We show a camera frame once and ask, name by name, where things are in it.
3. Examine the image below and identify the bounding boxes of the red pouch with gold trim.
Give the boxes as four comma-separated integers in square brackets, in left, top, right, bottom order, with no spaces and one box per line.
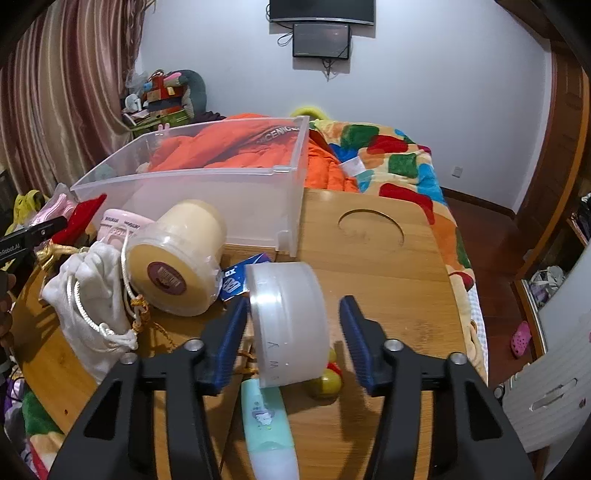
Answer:
[51,193,107,246]

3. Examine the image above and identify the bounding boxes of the white drawstring cloth bag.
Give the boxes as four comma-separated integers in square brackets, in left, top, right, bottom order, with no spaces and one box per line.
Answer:
[41,242,138,383]

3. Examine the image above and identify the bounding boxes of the translucent white round container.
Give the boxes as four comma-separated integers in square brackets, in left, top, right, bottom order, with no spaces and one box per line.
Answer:
[245,262,329,388]

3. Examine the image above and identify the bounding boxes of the left hand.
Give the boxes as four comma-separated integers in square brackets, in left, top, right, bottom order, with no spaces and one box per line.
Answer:
[0,271,16,348]

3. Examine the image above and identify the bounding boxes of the yellow cloth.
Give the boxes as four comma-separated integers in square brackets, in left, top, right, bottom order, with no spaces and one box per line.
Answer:
[5,190,48,235]

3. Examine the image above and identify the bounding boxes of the white storage drawer unit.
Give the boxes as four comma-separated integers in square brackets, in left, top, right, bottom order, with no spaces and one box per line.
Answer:
[503,248,590,452]

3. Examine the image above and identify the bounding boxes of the pink macaron-shaped case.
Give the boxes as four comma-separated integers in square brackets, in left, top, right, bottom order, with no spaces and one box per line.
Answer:
[97,208,153,245]

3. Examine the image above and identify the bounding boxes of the pink croc shoe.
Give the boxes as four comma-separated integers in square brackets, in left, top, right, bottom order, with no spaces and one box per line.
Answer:
[510,321,532,358]

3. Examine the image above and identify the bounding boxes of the small gold red apple ornament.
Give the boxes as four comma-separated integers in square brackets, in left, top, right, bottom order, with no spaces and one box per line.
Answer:
[304,348,342,400]

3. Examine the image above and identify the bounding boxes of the pink striped curtain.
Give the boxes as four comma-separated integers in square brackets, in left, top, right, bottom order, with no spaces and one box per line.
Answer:
[1,1,147,194]

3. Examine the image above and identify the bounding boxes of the mint green tube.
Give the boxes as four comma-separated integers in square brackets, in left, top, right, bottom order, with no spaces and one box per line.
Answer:
[240,378,300,480]

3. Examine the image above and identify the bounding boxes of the blue foil packet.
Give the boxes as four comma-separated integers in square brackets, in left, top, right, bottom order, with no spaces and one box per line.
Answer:
[219,253,271,302]

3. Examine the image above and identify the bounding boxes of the pile of toys and boxes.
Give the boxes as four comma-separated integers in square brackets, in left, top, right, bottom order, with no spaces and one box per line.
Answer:
[121,69,207,138]

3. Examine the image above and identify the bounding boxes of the clear plastic storage bin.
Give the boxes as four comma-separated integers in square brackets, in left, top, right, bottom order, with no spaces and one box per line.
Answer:
[70,116,310,256]

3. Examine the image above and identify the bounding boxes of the orange down jacket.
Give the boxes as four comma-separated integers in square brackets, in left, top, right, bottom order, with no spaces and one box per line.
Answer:
[146,114,359,193]

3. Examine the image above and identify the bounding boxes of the colourful patchwork blanket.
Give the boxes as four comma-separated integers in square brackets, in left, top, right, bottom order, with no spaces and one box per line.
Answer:
[305,119,488,379]

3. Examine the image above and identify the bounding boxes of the yellow plush headboard toy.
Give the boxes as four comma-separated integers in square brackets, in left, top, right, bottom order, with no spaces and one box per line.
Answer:
[290,106,329,121]

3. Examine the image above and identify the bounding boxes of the small wall monitor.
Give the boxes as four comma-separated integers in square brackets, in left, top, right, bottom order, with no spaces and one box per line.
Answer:
[291,22,351,60]

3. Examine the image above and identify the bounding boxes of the large wall television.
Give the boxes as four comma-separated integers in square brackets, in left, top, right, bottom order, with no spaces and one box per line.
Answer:
[269,0,376,25]

